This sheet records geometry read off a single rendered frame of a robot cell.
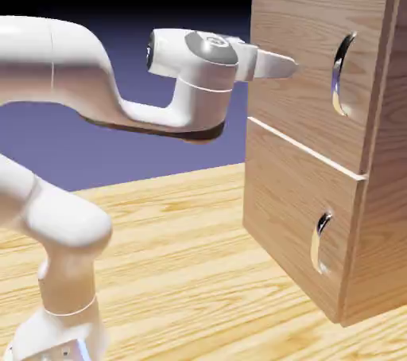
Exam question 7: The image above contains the large light wood cabinet door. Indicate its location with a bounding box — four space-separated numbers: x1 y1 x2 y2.
246 0 402 176

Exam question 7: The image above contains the short curved metal handle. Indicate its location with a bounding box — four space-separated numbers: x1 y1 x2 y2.
310 210 334 275

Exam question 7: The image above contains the small light wood cabinet door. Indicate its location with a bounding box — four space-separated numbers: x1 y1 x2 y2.
242 116 367 324

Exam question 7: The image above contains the long curved metal handle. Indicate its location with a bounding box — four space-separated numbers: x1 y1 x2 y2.
330 31 358 118

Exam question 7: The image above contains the light wood cabinet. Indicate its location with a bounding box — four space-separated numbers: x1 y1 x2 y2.
242 0 407 328

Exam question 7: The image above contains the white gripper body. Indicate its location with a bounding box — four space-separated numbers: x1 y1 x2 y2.
254 48 300 80

